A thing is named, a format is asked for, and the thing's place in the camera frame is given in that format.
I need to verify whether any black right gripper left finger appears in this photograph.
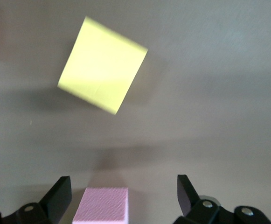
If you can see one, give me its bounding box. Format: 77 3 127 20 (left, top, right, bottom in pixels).
0 176 72 224

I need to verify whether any yellow foam block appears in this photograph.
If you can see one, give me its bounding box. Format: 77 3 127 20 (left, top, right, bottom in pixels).
57 15 149 116

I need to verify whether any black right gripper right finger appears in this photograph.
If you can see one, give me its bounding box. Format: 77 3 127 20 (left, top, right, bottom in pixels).
174 174 271 224

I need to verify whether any pink foam block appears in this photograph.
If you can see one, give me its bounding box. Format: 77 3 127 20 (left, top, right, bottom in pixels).
71 186 129 224

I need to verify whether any brown table mat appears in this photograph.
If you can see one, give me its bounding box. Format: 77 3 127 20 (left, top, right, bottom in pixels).
0 0 271 224

